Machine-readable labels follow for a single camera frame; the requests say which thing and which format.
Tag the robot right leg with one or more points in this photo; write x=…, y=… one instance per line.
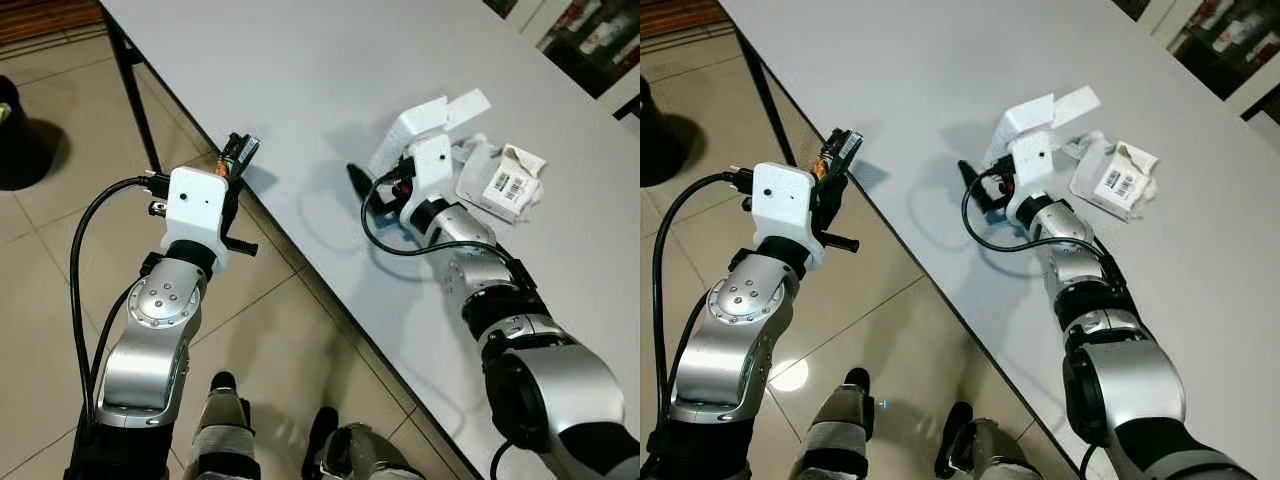
x=985, y=450
x=365, y=455

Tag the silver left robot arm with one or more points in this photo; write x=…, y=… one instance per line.
x=730, y=340
x=150, y=340

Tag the black table leg frame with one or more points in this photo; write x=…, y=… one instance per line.
x=135, y=95
x=765, y=95

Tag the white cardboard box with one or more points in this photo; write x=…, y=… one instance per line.
x=1030, y=115
x=415, y=130

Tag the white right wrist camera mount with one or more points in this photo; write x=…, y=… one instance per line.
x=432, y=165
x=1035, y=160

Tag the white framed glass cabinet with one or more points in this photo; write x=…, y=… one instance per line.
x=1225, y=35
x=595, y=40

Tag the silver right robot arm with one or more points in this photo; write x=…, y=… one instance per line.
x=560, y=390
x=1140, y=390

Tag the robot left leg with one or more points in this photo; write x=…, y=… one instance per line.
x=840, y=430
x=225, y=430

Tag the black rubbish bin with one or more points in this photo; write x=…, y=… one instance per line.
x=650, y=135
x=15, y=140

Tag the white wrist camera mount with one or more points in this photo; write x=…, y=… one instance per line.
x=432, y=165
x=1035, y=160
x=195, y=205
x=785, y=200

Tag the robot leg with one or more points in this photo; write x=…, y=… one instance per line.
x=365, y=455
x=225, y=430
x=985, y=450
x=840, y=430

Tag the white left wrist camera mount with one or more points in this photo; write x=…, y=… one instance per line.
x=785, y=200
x=195, y=205

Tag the crumpled white barcode packet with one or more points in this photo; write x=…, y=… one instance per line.
x=1115, y=180
x=500, y=185

